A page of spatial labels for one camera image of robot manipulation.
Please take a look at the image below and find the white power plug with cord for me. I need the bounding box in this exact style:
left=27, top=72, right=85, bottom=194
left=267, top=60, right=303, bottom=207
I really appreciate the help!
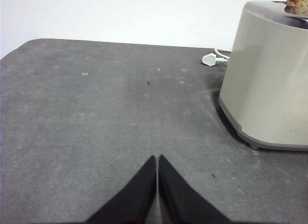
left=201, top=48, right=233, bottom=67

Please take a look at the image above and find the cream two-slot toaster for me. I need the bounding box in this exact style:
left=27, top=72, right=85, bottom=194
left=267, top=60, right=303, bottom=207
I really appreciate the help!
left=218, top=0, right=308, bottom=152

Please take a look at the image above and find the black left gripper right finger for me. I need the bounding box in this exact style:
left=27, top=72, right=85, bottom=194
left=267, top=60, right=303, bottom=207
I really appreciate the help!
left=157, top=154, right=233, bottom=224

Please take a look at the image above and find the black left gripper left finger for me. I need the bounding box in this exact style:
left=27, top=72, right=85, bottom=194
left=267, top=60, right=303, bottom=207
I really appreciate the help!
left=85, top=155, right=157, bottom=224

